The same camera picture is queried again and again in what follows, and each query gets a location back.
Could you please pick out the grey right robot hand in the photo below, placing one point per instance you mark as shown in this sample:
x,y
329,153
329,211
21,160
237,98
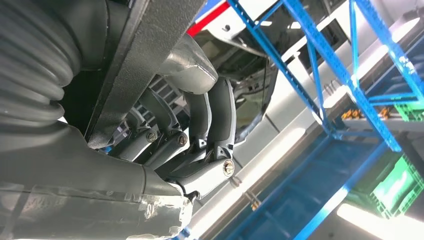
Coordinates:
x,y
82,172

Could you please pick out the blue metal shelf rack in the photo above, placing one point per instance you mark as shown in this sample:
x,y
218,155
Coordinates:
x,y
332,59

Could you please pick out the red barrier belt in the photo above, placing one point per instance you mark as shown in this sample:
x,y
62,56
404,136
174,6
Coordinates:
x,y
208,20

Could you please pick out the large green plastic crate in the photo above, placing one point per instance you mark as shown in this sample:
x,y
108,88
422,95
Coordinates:
x,y
397,188

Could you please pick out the small green plastic crate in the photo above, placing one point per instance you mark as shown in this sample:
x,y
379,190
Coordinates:
x,y
410,112

